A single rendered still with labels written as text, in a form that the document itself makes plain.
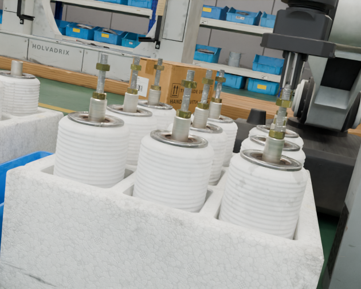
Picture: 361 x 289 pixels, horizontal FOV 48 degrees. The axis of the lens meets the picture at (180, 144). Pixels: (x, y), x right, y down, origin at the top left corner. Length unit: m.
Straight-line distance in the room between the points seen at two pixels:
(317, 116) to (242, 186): 0.77
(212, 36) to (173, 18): 6.41
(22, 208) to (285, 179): 0.33
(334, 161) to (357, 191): 0.33
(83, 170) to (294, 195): 0.26
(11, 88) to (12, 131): 0.11
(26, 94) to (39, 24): 2.49
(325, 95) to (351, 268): 0.58
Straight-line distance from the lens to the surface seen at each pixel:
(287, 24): 0.71
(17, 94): 0.88
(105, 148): 0.52
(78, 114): 0.57
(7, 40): 3.31
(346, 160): 1.02
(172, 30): 2.75
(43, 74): 3.03
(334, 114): 1.21
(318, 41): 0.70
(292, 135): 0.71
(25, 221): 0.56
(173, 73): 1.60
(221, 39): 9.10
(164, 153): 0.48
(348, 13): 0.96
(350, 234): 0.71
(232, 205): 0.49
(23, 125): 0.83
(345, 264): 0.73
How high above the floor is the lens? 0.36
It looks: 13 degrees down
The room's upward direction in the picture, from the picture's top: 10 degrees clockwise
